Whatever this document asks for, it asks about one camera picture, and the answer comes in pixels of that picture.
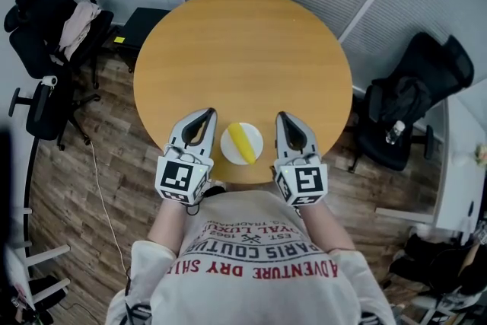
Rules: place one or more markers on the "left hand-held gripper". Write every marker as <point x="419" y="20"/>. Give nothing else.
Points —
<point x="177" y="179"/>

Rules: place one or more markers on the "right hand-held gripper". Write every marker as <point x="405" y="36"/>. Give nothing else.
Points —
<point x="306" y="180"/>

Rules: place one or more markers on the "white round plate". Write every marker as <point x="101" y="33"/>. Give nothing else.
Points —
<point x="255" y="139"/>

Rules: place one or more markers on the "yellow banana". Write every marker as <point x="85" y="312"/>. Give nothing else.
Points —
<point x="241" y="142"/>

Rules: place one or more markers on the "person's right forearm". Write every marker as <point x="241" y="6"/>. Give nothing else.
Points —
<point x="327" y="228"/>

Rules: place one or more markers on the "person's left forearm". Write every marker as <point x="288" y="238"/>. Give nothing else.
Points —
<point x="169" y="228"/>

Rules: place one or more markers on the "person's black trouser leg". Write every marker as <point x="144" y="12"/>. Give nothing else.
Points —
<point x="215" y="189"/>

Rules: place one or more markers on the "round wooden table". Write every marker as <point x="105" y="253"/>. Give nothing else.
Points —
<point x="243" y="61"/>

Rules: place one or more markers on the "clear plastic water bottle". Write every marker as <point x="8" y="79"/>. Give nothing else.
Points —
<point x="395" y="132"/>

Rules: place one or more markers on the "black bag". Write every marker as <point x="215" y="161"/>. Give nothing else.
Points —
<point x="407" y="99"/>

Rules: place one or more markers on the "black computer tower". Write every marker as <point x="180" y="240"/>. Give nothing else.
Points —
<point x="146" y="26"/>

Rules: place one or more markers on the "pale pink garment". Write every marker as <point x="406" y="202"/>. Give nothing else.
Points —
<point x="78" y="28"/>

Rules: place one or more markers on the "black mesh office chair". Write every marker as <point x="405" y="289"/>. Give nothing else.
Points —
<point x="437" y="64"/>

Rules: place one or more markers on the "person's white printed t-shirt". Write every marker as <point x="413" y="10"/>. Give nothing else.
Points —
<point x="247" y="297"/>

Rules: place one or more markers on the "white desk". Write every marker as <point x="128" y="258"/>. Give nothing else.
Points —
<point x="49" y="254"/>
<point x="460" y="182"/>

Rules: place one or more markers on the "small pale ornament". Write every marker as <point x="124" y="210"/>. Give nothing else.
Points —
<point x="481" y="155"/>

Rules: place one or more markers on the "black office chair with headrest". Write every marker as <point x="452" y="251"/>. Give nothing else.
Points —
<point x="34" y="34"/>

